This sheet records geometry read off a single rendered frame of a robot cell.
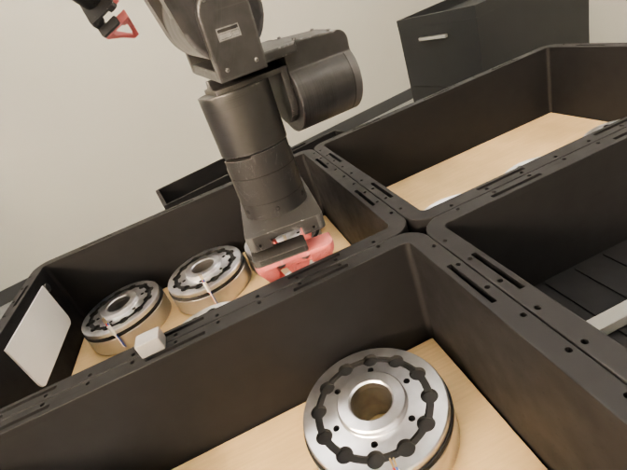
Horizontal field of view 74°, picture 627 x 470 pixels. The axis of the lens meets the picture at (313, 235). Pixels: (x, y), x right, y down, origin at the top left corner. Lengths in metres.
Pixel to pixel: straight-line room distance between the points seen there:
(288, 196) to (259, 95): 0.08
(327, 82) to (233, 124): 0.08
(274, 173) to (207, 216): 0.27
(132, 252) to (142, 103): 2.78
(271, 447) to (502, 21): 1.69
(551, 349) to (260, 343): 0.19
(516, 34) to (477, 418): 1.69
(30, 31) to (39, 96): 0.39
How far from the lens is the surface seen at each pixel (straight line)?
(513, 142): 0.70
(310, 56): 0.35
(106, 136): 3.36
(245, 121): 0.32
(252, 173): 0.33
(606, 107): 0.72
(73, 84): 3.35
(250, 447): 0.37
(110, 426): 0.36
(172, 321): 0.55
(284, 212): 0.35
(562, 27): 2.10
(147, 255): 0.61
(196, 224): 0.59
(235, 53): 0.30
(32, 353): 0.54
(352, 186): 0.43
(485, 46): 1.78
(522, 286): 0.27
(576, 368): 0.22
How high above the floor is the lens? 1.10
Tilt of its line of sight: 28 degrees down
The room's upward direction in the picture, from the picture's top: 21 degrees counter-clockwise
